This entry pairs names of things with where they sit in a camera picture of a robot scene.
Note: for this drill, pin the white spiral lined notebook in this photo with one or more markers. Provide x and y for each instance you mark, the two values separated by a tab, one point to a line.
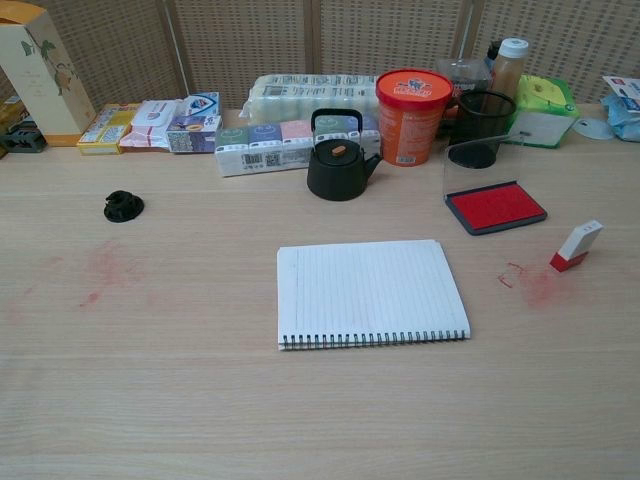
370	290

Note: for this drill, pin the white and red stamp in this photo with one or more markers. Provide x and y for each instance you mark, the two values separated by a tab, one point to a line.
580	242

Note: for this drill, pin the clear wrapped paper roll pack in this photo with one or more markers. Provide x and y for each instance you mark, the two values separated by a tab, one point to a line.
300	95

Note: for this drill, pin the orange lidded tub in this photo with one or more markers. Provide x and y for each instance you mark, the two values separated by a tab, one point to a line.
410	120

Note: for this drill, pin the purple small box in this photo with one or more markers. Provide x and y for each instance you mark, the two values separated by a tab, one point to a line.
192	135

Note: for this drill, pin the red ink pad clear lid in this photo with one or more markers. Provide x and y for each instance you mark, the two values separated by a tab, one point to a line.
495	205

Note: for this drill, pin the blue and white small box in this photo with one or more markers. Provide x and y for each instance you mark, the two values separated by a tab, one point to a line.
202	105

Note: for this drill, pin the small black round plastic part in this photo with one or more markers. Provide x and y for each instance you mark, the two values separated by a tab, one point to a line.
122	207

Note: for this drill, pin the black mesh pen cup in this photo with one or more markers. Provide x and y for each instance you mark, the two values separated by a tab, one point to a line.
485	120

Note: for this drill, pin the pink wet wipes pack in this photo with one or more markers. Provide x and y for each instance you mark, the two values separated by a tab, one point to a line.
150	125

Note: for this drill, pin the wicker folding screen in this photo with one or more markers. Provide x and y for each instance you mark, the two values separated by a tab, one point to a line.
250	40

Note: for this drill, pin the yellow snack box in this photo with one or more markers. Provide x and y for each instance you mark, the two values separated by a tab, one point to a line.
102	130

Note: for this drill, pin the brown bottle white cap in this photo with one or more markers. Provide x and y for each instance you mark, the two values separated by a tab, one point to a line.
507	70

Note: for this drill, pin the dark bottle black cap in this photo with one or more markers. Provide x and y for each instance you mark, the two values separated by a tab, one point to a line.
492	52

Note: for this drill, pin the green tissue box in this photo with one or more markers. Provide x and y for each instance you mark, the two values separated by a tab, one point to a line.
542	100

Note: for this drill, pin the pale blue round disc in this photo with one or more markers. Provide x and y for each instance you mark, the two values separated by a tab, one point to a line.
592	129

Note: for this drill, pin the dark grey slotted holder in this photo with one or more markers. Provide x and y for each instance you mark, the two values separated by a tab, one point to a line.
22	140

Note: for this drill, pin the tall beige carton orange top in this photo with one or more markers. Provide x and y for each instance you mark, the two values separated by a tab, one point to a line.
35	85

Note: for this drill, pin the light blue wipes pack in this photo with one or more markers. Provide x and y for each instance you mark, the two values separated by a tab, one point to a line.
625	125

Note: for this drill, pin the gold foil pack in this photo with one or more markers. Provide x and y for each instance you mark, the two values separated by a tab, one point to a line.
10	112

